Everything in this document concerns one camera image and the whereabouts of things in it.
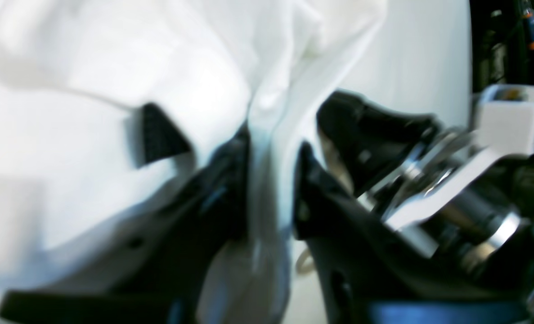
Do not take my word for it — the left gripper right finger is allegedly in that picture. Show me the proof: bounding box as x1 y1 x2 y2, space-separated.
294 144 531 324

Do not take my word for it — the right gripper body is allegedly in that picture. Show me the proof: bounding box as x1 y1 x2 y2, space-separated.
357 84 534 271

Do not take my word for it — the white printed t-shirt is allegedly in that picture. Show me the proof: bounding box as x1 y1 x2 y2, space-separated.
0 0 388 324

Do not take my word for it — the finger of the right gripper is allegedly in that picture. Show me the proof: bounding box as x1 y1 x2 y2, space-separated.
317 91 441 196

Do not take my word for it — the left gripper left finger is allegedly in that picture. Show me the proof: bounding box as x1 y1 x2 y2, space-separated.
0 128 250 324

